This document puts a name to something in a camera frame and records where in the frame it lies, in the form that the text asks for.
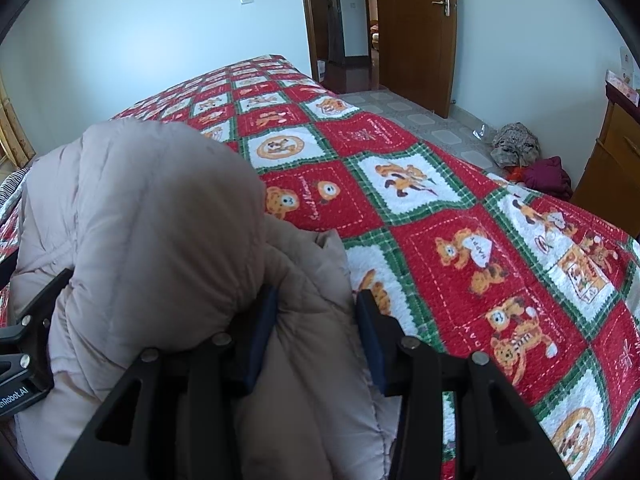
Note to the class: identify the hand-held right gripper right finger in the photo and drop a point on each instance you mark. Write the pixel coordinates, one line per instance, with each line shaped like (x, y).
(372, 340)

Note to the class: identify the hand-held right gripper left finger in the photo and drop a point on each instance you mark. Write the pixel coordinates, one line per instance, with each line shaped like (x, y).
(260, 330)

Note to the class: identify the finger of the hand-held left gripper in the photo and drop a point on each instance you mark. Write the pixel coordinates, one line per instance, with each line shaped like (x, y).
(40, 297)

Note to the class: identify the beige puffer jacket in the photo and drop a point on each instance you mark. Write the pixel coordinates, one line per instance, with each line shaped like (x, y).
(150, 210)

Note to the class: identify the striped grey pillow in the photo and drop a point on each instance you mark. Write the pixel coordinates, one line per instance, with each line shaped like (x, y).
(10, 190)

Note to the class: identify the red patchwork printed quilt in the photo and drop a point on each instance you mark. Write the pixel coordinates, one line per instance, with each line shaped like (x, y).
(450, 200)

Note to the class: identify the cream wooden headboard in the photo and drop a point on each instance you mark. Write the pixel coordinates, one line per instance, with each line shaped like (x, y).
(15, 135)

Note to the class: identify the orange cloth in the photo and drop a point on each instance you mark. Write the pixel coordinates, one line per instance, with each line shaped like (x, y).
(517, 174)

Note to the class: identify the maroon cloth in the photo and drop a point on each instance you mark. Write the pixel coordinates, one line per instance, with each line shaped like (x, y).
(547, 175)

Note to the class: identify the camouflage cloth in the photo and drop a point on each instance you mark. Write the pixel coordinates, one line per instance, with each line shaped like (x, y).
(515, 142)

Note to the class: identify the small white box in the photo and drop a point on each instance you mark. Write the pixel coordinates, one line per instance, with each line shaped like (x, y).
(322, 70)

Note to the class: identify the wooden cabinet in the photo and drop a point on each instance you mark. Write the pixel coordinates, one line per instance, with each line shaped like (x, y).
(610, 180)

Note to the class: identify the brown wooden door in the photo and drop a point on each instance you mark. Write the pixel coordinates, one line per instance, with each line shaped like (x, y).
(415, 35)

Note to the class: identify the pink printed box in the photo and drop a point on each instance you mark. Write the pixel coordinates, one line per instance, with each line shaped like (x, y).
(622, 90)

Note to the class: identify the white printed box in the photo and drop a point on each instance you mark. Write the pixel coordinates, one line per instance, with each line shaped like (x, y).
(627, 62)

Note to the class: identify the brown wooden door frame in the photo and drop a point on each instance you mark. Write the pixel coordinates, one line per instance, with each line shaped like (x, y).
(306, 10)

